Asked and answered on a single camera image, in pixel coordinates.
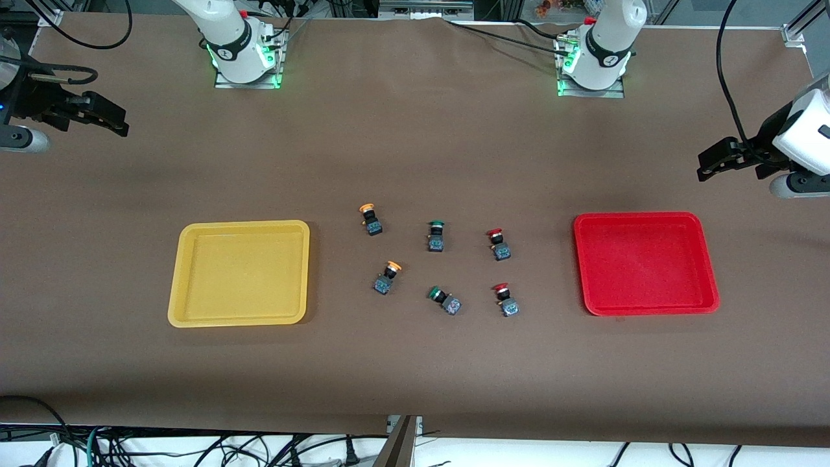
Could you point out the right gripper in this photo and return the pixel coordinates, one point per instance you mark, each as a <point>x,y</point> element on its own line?
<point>32,97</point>

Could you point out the red plastic tray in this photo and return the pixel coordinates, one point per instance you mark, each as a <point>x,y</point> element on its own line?
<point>645,263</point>

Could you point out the metal table corner bracket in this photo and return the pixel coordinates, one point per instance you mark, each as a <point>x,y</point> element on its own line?
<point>792,35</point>
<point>50,18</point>

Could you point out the red push button switch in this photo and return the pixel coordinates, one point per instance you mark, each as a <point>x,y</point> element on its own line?
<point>499,249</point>
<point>508,305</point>

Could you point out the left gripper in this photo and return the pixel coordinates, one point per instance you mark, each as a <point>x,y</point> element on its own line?
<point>756,148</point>

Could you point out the aluminium frame post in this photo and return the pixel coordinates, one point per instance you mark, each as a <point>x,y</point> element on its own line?
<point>395,447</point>

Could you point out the green push button switch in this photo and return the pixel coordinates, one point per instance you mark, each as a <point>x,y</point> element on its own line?
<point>447,302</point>
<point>436,241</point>

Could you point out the yellow plastic tray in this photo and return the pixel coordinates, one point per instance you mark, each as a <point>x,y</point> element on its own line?
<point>240,275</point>

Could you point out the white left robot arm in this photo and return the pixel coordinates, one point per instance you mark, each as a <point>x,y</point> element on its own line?
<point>606,45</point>

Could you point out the yellow push button switch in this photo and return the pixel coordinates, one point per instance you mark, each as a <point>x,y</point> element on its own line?
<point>385,280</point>
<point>372,224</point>

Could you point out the brown table mat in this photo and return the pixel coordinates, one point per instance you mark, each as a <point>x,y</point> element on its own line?
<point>415,143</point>

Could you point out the grey metal frame piece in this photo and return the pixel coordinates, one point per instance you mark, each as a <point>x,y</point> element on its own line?
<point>425,8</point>

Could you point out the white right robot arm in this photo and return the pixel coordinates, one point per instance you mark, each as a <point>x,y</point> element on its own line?
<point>233,39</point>

